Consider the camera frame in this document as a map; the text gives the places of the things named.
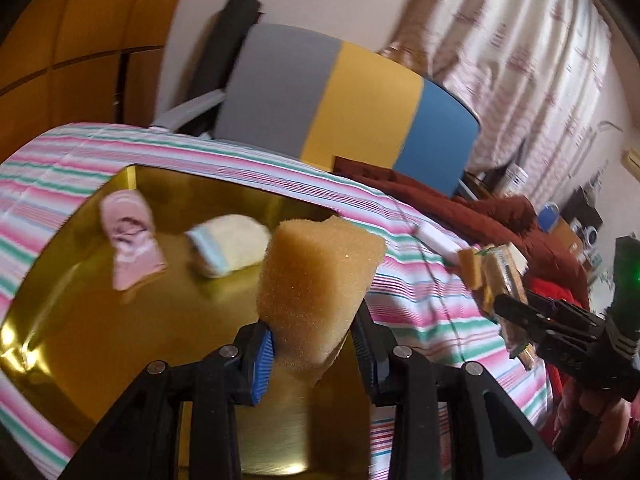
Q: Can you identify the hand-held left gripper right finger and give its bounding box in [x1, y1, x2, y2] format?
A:
[350, 305, 571, 480]

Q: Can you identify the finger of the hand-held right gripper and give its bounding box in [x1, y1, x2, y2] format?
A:
[492, 294, 608, 336]
[527, 332, 601, 386]

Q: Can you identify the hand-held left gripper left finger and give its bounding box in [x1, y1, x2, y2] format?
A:
[60, 322, 276, 480]

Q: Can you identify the long cracker packet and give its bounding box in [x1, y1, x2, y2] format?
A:
[480, 244, 538, 368]

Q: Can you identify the thick yellow sponge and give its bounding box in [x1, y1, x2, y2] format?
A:
[255, 216, 388, 390]

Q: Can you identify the gold tin container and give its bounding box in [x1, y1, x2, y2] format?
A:
[0, 164, 373, 480]

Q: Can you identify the person's right hand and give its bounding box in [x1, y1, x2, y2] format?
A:
[562, 385, 638, 466]

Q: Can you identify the red cloth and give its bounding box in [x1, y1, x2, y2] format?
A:
[525, 272, 593, 313]

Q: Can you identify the striped tablecloth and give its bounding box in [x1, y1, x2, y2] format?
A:
[0, 121, 553, 480]

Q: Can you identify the blue round object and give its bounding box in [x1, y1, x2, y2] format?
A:
[537, 201, 563, 233]

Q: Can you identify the dark red jacket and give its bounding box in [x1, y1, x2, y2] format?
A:
[332, 156, 591, 311]

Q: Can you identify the cream sock with blue cuff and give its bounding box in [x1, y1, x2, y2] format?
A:
[185, 214, 273, 278]

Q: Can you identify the white tube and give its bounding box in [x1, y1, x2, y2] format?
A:
[419, 225, 463, 266]

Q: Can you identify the white box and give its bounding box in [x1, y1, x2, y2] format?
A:
[502, 165, 528, 196]

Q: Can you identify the pink sock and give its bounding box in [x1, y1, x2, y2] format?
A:
[99, 190, 168, 292]

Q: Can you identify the patterned curtain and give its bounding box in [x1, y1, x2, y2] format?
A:
[377, 0, 640, 201]

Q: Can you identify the grey yellow blue chair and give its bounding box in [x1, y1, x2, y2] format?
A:
[150, 0, 483, 198]

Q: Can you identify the wooden wardrobe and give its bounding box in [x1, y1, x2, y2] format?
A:
[0, 0, 196, 166]

